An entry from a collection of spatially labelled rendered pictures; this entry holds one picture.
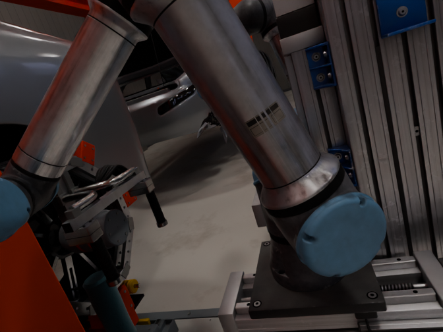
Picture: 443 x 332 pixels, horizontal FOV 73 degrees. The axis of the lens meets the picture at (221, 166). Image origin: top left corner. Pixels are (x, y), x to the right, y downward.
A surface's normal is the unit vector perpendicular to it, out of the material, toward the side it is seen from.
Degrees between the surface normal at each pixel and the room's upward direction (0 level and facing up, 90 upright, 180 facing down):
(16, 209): 73
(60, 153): 124
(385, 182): 90
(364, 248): 98
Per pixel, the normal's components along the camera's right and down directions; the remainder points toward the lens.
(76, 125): 0.69, 0.51
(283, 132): 0.28, 0.11
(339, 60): -0.23, 0.33
